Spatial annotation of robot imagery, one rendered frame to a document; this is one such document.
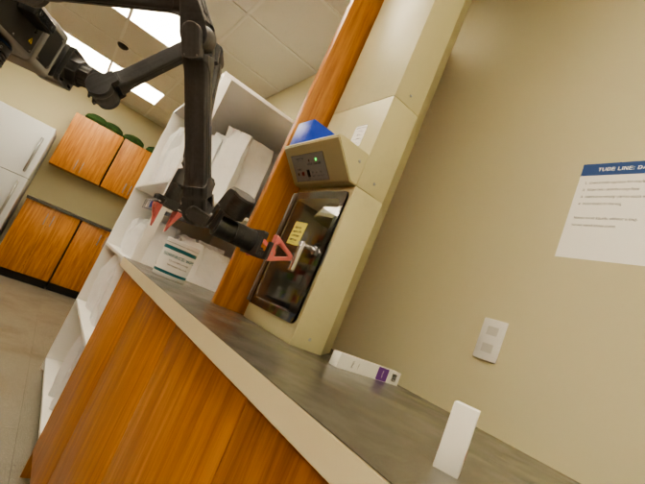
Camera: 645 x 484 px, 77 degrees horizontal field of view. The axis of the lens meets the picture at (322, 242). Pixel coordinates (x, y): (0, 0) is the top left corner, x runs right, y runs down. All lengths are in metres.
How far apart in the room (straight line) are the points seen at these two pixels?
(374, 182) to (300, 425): 0.83
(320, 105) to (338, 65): 0.17
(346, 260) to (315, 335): 0.22
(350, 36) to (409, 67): 0.43
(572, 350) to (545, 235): 0.32
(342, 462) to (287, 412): 0.11
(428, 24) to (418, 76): 0.16
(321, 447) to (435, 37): 1.24
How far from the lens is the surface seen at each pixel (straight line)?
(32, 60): 1.53
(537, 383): 1.15
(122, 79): 1.56
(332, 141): 1.16
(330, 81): 1.61
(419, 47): 1.39
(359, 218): 1.16
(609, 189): 1.28
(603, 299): 1.15
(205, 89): 0.98
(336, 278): 1.14
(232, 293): 1.40
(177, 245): 1.64
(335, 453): 0.45
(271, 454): 0.59
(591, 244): 1.22
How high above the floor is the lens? 1.05
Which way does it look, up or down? 9 degrees up
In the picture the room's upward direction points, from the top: 23 degrees clockwise
